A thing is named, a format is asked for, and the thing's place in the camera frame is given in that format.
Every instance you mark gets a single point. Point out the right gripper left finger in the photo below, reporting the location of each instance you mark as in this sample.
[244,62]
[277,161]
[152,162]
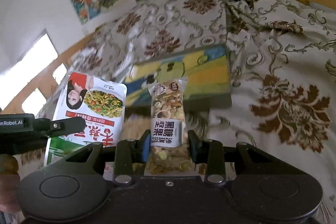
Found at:
[130,152]

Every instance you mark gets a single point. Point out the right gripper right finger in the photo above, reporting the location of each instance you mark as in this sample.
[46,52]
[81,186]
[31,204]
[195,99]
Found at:
[211,153]

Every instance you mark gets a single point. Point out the clear nut bar packet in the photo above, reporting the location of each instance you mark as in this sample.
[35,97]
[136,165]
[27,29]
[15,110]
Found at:
[169,141]

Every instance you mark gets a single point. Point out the white green noodle snack pouch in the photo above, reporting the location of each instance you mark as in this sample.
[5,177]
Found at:
[100,103]

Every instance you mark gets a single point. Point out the grey cardboard tray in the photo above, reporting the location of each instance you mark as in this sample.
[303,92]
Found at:
[183,77]

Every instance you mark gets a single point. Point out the colourful cartoon drawing liner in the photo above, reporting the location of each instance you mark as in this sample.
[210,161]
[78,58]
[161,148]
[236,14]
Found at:
[181,74]

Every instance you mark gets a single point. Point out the bright window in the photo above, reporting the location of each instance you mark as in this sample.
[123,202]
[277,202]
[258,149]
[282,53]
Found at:
[37,58]

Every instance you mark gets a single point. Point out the floral satin bed quilt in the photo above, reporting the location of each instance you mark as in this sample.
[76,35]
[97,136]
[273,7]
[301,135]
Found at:
[282,72]

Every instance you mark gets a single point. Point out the wooden bed rail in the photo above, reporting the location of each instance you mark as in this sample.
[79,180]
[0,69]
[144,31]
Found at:
[44,81]

